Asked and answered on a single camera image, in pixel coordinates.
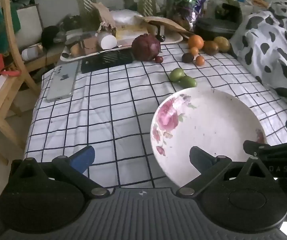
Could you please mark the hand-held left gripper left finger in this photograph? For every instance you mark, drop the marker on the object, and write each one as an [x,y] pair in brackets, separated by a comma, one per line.
[83,158]

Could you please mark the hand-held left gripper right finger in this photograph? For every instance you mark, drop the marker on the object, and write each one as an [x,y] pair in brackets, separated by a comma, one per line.
[199,160]

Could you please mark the white floral plate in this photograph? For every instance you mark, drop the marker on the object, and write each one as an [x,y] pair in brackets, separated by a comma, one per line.
[208,125]

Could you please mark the dark round passion fruit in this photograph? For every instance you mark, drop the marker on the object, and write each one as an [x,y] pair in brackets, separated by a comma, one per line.
[187,57]

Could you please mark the small red fruit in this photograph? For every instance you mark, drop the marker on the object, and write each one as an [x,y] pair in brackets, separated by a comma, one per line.
[159,59]

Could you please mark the checkered tablecloth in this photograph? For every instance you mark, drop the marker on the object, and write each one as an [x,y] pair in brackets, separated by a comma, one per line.
[108,110]

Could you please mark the green fruit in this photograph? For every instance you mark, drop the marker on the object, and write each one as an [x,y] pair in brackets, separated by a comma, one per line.
[189,82]
[176,75]

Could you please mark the silver smartphone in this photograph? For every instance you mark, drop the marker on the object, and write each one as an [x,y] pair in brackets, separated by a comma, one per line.
[62,81]

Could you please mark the cow print blanket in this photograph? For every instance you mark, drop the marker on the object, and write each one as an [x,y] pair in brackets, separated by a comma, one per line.
[271,45]

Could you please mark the small orange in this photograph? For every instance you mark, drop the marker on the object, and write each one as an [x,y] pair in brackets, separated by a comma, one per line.
[200,60]
[194,51]

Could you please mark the black rectangular device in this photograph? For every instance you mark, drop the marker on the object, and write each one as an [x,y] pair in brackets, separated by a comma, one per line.
[106,60]

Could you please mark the yellow-green round fruit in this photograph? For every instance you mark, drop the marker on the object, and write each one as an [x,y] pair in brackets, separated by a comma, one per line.
[222,44]

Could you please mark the brown round fruit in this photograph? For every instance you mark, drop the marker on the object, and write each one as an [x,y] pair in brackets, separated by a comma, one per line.
[211,48]

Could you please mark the small cardboard box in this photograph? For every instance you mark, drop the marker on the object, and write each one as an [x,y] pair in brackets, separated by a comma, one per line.
[89,45]

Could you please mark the white cylindrical speaker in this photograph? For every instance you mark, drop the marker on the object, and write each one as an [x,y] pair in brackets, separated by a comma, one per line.
[31,53]

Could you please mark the large orange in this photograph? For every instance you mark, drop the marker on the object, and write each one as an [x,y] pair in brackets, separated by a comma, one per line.
[196,42]

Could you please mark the white tray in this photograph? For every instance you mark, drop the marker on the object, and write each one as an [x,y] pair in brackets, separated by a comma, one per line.
[173,39]

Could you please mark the red cabbage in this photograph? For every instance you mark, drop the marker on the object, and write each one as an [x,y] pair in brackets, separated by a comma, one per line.
[146,47]

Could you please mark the black zip case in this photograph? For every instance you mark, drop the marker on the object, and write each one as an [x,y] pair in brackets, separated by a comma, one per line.
[216,28]

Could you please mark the black wheeled tool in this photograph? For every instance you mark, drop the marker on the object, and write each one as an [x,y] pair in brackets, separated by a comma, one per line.
[161,33]

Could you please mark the yellow and white box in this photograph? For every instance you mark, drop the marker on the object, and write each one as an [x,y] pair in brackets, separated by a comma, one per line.
[131,32]

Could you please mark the wooden chair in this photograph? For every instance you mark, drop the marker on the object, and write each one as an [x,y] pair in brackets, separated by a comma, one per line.
[11,42]

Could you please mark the white framed board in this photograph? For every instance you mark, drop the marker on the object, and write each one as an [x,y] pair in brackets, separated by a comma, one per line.
[28,25]

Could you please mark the crumpled brown paper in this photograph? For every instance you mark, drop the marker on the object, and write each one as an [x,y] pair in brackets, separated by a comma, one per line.
[103,15]

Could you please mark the white plastic bag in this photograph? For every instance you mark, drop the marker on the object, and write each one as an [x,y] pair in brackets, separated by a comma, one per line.
[124,17]

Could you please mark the purple foil bag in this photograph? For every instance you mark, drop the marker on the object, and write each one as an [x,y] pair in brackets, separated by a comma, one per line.
[191,2]

